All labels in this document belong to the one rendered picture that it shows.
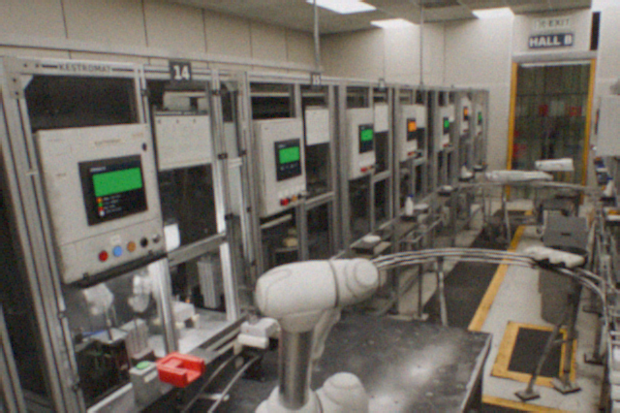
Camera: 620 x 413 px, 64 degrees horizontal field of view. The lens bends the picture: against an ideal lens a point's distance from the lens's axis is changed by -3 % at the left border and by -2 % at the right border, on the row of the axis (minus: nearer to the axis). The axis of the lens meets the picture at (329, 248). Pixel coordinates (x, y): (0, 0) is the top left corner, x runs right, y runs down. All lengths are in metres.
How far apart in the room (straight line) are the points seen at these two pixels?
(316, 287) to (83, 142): 0.88
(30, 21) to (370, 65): 6.45
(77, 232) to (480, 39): 8.94
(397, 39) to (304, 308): 9.34
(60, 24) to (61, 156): 4.68
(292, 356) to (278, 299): 0.25
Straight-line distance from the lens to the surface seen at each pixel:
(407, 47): 10.34
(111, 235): 1.81
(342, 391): 1.75
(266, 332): 2.27
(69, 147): 1.70
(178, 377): 1.92
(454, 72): 10.06
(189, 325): 2.39
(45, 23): 6.21
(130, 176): 1.82
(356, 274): 1.27
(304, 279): 1.27
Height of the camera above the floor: 1.86
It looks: 16 degrees down
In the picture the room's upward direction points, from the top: 2 degrees counter-clockwise
